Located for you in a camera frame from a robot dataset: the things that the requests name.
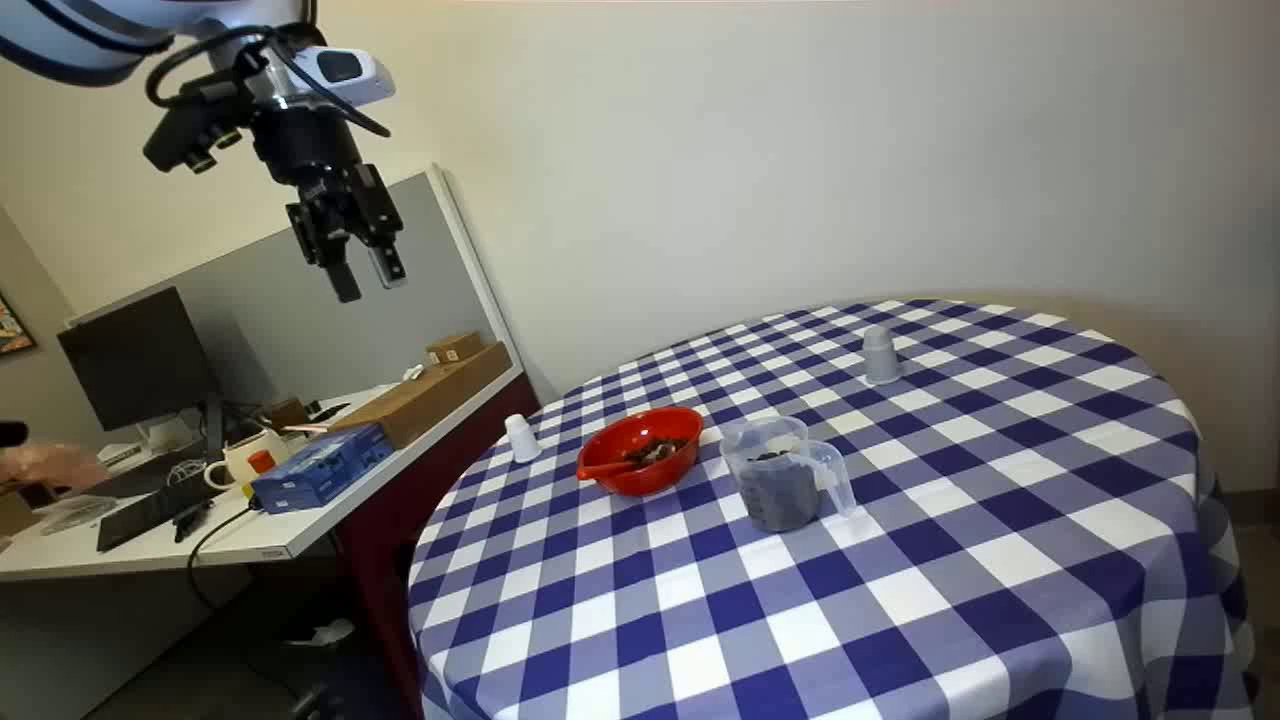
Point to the dark red desk side panel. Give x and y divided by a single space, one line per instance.
381 544

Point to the white mug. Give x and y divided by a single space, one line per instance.
221 479

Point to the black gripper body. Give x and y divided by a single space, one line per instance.
326 186

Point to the black computer monitor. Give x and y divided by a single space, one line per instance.
133 361

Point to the red plastic bowl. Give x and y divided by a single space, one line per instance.
603 458

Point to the small brown cardboard box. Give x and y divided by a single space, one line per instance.
456 349

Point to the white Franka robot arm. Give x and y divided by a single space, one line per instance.
83 33

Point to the dark brown beans pile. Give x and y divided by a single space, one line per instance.
651 453
780 489

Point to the white upturned plastic cup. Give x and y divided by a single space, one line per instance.
881 356

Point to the long brown cardboard box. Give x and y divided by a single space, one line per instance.
427 394

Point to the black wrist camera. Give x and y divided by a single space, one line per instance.
187 134

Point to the black keyboard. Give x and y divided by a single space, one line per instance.
154 511

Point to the white office desk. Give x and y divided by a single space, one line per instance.
265 535

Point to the small white bottle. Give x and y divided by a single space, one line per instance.
520 441

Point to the blue cardboard box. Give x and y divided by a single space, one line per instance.
321 471

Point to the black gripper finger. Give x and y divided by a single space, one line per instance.
388 263
341 277

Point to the blue white checkered tablecloth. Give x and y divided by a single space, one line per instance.
933 561

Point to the grey desk partition panel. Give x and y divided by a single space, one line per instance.
447 294

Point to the white box orange label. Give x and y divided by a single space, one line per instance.
259 458

